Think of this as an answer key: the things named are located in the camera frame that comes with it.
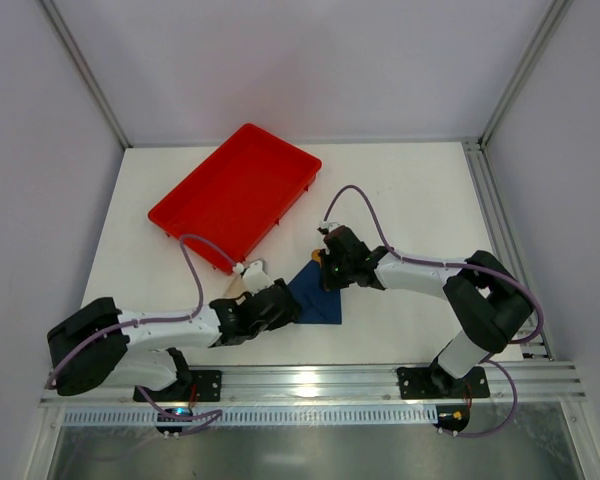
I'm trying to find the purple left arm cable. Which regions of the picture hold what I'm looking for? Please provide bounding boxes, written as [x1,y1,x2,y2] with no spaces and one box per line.
[46,234,244,441]

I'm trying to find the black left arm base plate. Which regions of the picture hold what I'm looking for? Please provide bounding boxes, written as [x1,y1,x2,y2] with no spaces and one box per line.
[145,369,222,403]

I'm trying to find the aluminium right side rail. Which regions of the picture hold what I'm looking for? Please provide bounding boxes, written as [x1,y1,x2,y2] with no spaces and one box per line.
[462,139,553,361]

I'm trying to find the aluminium corner post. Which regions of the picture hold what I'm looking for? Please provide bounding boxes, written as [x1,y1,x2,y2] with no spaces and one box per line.
[37,0,132,150]
[479,0,573,149]

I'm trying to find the red plastic tray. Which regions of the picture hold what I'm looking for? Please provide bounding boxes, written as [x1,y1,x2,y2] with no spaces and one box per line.
[148,123,322,274]

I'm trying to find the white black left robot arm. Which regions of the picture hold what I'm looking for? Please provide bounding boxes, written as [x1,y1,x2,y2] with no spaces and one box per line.
[46,279,302,397]

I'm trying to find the left black controller board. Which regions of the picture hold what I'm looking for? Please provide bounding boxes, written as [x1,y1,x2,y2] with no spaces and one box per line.
[156,407,192,436]

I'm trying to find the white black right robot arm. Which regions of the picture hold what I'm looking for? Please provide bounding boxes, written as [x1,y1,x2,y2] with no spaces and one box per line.
[318,224,534,397]

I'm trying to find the white slotted cable duct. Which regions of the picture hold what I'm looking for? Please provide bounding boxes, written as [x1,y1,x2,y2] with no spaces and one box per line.
[62,404,438,427]

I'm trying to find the aluminium right corner post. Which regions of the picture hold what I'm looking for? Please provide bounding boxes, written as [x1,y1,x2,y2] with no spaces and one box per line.
[479,0,573,149]

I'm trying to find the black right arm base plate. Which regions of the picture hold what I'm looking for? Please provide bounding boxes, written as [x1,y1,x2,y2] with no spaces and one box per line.
[396,366,490,400]

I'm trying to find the right black controller board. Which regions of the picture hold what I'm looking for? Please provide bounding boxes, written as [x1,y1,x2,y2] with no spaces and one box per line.
[434,405,471,433]

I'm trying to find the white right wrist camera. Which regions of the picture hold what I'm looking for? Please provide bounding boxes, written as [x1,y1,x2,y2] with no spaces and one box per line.
[317,219,340,235]

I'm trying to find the aluminium left corner post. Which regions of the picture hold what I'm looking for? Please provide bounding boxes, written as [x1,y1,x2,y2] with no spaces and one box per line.
[37,0,132,150]

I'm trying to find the aluminium rail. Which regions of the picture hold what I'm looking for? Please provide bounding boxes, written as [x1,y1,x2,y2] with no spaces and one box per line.
[462,139,553,361]
[38,363,587,409]

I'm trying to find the dark blue paper napkin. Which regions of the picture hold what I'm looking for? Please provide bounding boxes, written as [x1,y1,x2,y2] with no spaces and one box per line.
[288,260,342,325]

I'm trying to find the black controller board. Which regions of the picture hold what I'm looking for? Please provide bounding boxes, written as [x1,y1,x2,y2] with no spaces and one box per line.
[434,405,471,433]
[156,407,192,436]

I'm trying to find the aluminium front rail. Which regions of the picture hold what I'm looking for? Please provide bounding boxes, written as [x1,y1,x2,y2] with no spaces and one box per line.
[38,363,587,409]

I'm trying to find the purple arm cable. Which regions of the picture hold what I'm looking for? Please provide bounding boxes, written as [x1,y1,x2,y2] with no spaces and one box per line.
[323,184,545,440]
[46,234,244,441]

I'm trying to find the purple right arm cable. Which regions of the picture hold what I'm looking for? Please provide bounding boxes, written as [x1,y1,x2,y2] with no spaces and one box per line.
[323,184,545,440]

